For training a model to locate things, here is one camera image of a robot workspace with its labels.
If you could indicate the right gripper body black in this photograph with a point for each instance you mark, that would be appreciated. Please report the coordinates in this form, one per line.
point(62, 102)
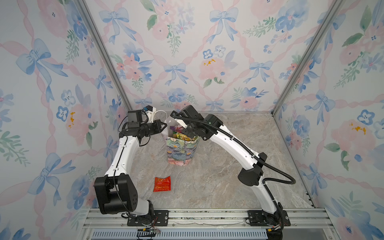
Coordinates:
point(190, 132)

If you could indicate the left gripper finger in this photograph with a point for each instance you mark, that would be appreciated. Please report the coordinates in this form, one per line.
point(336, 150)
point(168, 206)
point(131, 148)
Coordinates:
point(162, 124)
point(163, 131)

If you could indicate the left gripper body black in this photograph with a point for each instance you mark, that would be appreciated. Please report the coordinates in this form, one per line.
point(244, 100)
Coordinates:
point(149, 129)

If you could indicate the floral paper gift bag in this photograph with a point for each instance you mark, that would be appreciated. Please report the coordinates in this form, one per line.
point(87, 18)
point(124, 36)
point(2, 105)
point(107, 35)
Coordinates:
point(179, 152)

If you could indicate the small red snack packet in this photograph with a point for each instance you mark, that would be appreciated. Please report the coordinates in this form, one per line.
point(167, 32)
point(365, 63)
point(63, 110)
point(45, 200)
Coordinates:
point(162, 184)

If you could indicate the purple berries candy bag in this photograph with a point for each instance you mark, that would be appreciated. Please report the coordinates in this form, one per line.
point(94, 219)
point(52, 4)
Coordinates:
point(178, 129)

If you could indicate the yellow candy bag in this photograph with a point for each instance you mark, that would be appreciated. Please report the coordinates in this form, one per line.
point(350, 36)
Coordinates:
point(183, 137)

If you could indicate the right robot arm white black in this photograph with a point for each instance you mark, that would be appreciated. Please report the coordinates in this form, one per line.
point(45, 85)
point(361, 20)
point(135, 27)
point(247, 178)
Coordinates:
point(213, 129)

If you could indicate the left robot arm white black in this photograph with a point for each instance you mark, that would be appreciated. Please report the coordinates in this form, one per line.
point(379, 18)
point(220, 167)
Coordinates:
point(115, 191)

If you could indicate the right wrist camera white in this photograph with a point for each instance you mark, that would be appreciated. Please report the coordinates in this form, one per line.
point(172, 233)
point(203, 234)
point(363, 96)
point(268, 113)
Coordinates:
point(178, 119)

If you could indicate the right aluminium corner post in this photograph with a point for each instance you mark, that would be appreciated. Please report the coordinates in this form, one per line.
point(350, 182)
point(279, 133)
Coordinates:
point(323, 28)

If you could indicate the aluminium corner post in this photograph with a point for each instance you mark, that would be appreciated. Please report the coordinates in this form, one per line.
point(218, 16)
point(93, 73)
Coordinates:
point(323, 28)
point(95, 34)

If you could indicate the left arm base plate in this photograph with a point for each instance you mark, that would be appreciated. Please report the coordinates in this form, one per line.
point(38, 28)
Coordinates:
point(157, 218)

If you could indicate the aluminium mounting rail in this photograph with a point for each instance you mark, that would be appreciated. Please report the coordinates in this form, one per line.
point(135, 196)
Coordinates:
point(215, 218)

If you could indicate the black connector with wires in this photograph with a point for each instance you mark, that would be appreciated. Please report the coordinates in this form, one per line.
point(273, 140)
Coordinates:
point(147, 233)

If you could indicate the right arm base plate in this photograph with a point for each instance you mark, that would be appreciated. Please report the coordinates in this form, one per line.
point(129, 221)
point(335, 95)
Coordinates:
point(260, 218)

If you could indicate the left aluminium corner post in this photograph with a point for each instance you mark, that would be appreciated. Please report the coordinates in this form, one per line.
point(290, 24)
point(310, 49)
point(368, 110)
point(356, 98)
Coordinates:
point(95, 34)

